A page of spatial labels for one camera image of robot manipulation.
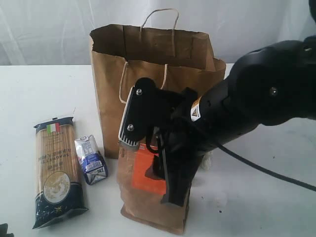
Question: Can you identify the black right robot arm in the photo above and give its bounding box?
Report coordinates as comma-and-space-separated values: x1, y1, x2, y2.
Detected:
118, 36, 316, 206

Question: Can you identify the brown paper bag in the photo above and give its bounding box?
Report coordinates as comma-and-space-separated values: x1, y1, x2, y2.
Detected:
88, 8, 227, 171

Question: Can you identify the small milk carton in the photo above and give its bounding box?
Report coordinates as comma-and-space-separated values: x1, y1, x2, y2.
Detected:
75, 135, 108, 185

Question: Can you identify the white crumpled paper piece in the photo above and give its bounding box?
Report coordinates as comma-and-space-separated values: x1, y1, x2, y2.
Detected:
200, 151, 213, 170

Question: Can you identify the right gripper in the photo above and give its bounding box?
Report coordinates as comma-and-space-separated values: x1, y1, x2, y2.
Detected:
118, 78, 205, 207

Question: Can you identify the spaghetti packet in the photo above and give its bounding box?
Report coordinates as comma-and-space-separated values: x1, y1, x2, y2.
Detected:
33, 117, 88, 229

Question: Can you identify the brown pouch orange label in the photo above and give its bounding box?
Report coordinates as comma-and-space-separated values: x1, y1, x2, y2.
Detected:
117, 144, 190, 235

